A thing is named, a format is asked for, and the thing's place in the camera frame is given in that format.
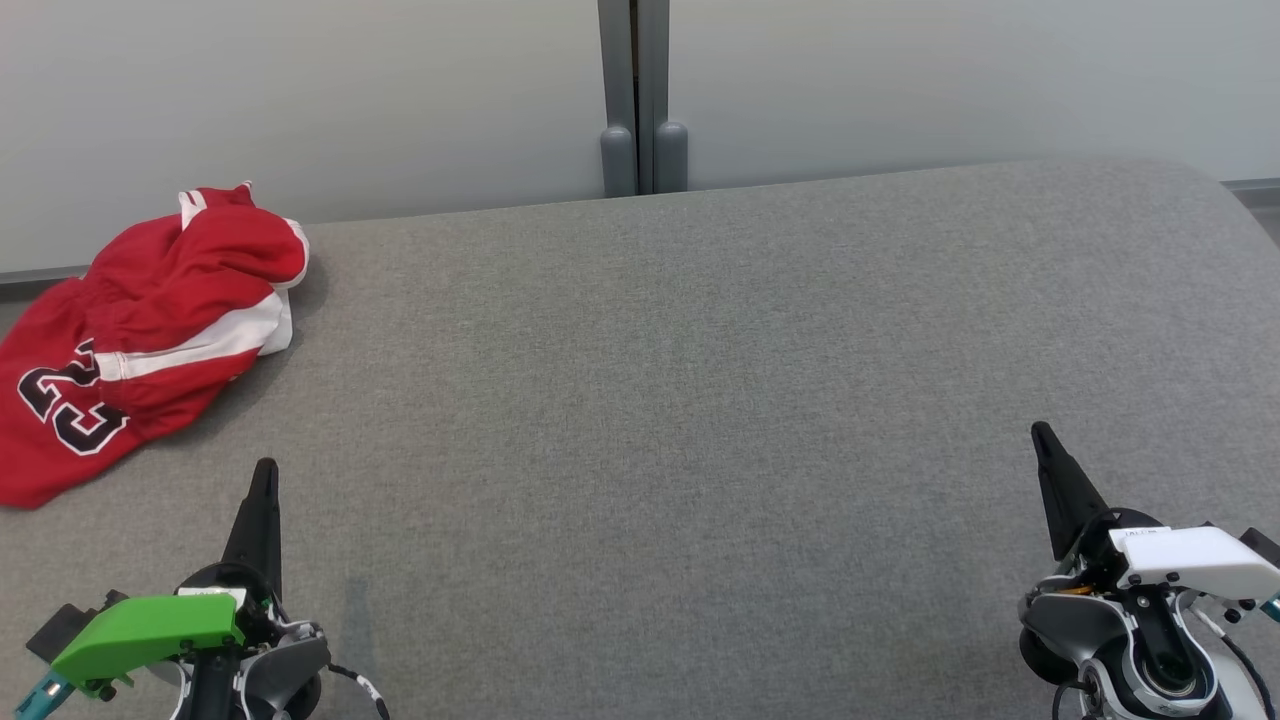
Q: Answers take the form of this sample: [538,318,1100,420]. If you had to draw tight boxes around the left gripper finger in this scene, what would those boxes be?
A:
[222,458,283,601]

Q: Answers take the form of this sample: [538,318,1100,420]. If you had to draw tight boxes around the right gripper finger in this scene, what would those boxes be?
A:
[1031,422,1111,563]

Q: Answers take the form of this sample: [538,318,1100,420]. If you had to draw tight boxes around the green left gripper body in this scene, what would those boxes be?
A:
[50,562,286,698]

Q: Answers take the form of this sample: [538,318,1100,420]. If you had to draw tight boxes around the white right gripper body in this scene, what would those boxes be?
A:
[1062,508,1280,601]

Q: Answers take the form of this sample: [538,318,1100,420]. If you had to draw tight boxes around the red white basketball jersey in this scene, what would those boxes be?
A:
[0,278,251,511]

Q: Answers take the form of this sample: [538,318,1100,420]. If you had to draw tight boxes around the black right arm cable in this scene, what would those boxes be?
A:
[1222,630,1276,720]

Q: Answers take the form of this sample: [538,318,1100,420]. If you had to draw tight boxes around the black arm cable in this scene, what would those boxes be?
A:
[328,664,391,720]
[1222,630,1276,720]

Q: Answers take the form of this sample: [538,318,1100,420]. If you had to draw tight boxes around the teal left cable plug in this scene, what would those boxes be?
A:
[15,675,76,720]

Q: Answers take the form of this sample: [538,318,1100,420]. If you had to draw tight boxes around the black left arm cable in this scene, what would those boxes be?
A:
[328,664,391,720]

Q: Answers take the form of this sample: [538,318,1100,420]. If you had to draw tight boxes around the grey partition post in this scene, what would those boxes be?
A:
[638,0,690,195]
[597,0,639,199]

